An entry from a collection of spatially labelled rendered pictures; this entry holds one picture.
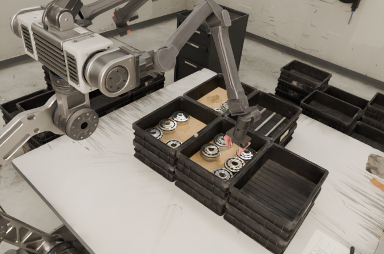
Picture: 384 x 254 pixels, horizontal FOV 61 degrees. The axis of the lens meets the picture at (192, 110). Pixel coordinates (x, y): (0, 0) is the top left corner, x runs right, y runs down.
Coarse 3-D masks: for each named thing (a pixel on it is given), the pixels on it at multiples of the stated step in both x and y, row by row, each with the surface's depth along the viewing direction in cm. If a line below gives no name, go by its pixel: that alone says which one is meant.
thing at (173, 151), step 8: (184, 96) 190; (168, 104) 182; (200, 104) 185; (152, 112) 175; (216, 120) 173; (136, 128) 164; (152, 136) 159; (192, 136) 161; (160, 144) 156; (184, 144) 156; (176, 152) 153
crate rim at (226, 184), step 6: (228, 120) 174; (210, 126) 169; (204, 132) 164; (252, 132) 167; (264, 138) 164; (186, 144) 156; (180, 150) 152; (180, 156) 150; (186, 162) 148; (192, 162) 146; (198, 168) 144; (204, 168) 144; (204, 174) 144; (210, 174) 141; (216, 180) 140; (222, 180) 139; (222, 186) 139; (228, 186) 138
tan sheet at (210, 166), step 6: (234, 144) 174; (222, 150) 169; (228, 150) 170; (234, 150) 170; (192, 156) 164; (198, 156) 164; (222, 156) 166; (228, 156) 166; (234, 156) 166; (198, 162) 161; (204, 162) 161; (210, 162) 161; (216, 162) 162; (222, 162) 162; (210, 168) 158
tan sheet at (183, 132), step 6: (192, 120) 188; (198, 120) 189; (156, 126) 181; (180, 126) 183; (186, 126) 184; (192, 126) 184; (198, 126) 184; (204, 126) 185; (174, 132) 178; (180, 132) 179; (186, 132) 179; (192, 132) 179; (168, 138) 174; (174, 138) 174; (180, 138) 175; (186, 138) 175
